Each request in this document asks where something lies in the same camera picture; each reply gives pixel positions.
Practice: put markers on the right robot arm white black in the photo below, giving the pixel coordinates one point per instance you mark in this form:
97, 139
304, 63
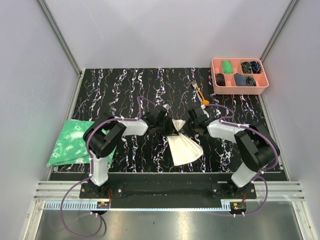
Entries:
257, 149

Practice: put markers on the right aluminium frame post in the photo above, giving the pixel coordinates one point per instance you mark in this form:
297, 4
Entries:
278, 29

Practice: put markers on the left aluminium frame post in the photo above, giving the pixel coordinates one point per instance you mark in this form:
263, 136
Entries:
59, 36

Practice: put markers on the white cloth napkin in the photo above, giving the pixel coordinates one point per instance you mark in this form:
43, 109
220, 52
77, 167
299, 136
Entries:
183, 149

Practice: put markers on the silver metal fork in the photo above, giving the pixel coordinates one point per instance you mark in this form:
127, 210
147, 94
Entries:
195, 86

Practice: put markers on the green rolled cloth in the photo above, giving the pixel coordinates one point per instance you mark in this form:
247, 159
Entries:
227, 67

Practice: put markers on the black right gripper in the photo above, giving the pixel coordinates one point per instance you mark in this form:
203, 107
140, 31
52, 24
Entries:
189, 120

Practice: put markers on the pink compartment tray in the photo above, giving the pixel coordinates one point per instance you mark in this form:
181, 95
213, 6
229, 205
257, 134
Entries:
231, 88

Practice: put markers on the black marble pattern mat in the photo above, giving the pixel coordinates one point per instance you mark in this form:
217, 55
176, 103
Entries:
126, 92

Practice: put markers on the dark teal patterned roll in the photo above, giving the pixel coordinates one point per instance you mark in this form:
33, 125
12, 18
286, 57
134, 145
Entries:
250, 81

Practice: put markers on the dark green patterned roll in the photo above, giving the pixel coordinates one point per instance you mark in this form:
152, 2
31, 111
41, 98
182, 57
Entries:
246, 67

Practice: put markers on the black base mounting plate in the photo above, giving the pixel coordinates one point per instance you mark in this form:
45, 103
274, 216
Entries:
167, 190

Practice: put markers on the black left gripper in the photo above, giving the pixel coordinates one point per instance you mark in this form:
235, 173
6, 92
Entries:
174, 132

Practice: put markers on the dark brown rolled cloth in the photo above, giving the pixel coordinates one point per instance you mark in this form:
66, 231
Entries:
220, 80

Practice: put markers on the blue grey rolled cloth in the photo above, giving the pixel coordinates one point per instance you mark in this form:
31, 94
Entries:
239, 80

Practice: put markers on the green white patterned cloth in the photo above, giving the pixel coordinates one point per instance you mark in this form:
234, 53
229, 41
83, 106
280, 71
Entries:
70, 148

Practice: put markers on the orange plastic spoon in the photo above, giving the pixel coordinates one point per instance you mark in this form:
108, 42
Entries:
204, 101

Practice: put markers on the dark blue patterned roll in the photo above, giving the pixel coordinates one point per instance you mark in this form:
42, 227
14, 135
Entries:
255, 67

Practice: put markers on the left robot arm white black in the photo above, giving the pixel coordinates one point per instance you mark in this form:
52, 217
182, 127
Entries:
104, 135

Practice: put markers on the aluminium frame post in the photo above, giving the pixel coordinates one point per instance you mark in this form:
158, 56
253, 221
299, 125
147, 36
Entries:
59, 36
278, 29

